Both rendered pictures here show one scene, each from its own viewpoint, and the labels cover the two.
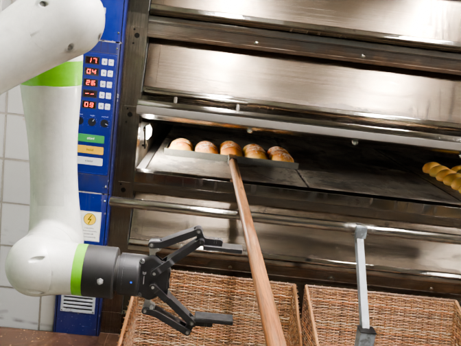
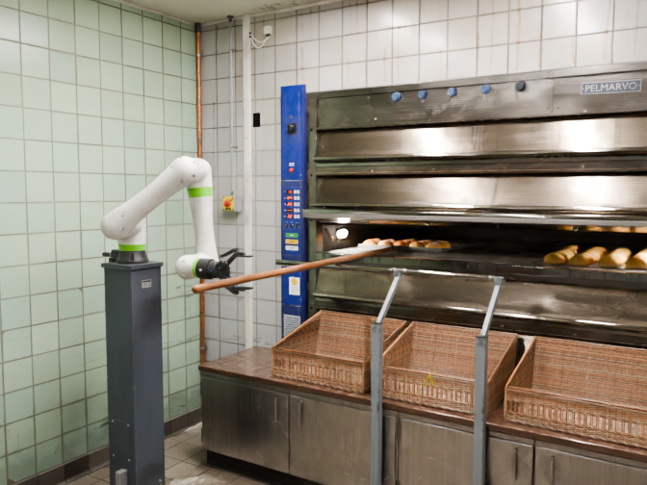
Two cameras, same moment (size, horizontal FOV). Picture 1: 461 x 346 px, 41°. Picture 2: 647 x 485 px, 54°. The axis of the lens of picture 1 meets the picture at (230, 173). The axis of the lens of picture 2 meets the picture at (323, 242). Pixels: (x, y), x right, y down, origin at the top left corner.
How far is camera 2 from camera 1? 2.02 m
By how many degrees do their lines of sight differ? 35
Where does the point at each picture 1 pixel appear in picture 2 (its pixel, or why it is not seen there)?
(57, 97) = (197, 201)
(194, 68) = (341, 190)
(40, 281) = (183, 269)
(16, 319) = (266, 343)
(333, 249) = (429, 297)
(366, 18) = (430, 145)
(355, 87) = (430, 190)
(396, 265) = (471, 308)
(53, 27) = (173, 174)
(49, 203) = (198, 244)
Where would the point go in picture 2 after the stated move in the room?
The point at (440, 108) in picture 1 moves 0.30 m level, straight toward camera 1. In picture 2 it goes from (486, 196) to (445, 197)
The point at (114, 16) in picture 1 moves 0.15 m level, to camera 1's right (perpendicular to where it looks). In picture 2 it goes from (297, 166) to (319, 165)
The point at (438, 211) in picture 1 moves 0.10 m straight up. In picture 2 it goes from (497, 268) to (497, 248)
